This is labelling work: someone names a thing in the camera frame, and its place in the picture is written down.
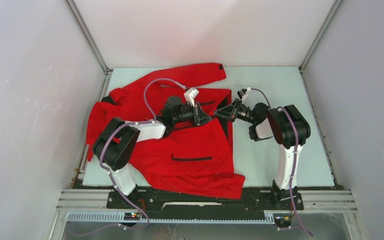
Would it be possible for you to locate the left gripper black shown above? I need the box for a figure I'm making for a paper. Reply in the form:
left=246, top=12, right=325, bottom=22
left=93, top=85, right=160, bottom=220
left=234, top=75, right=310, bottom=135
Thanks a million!
left=172, top=100, right=212, bottom=126

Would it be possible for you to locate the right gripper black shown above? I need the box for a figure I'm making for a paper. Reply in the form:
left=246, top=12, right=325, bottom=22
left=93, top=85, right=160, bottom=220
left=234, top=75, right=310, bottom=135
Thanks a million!
left=213, top=98, right=257, bottom=125

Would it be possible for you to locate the red zip jacket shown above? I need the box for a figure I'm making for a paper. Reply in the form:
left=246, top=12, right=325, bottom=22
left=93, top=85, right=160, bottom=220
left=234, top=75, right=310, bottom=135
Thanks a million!
left=85, top=63, right=245, bottom=200

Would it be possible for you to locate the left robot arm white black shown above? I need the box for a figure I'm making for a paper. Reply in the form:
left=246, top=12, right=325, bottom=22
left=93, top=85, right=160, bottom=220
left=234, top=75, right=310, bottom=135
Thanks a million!
left=92, top=96, right=213, bottom=208

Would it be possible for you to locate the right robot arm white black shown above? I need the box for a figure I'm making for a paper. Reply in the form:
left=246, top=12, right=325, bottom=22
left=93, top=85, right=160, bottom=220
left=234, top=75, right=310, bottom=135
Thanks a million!
left=214, top=98, right=311, bottom=209

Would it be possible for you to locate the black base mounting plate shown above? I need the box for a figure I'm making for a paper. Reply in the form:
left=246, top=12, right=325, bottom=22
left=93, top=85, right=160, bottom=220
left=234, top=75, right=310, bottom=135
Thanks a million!
left=106, top=187, right=304, bottom=220

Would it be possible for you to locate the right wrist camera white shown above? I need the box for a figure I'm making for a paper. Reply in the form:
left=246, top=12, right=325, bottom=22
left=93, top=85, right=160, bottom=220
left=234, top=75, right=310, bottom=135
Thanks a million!
left=237, top=87, right=252, bottom=101

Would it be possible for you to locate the grey cable duct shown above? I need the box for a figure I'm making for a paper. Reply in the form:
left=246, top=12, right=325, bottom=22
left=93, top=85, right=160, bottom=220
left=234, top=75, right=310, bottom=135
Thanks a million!
left=66, top=211, right=275, bottom=225

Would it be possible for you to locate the aluminium frame rail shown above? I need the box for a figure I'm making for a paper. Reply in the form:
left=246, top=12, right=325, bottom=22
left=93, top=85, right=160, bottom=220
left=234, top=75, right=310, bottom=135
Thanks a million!
left=56, top=188, right=359, bottom=214

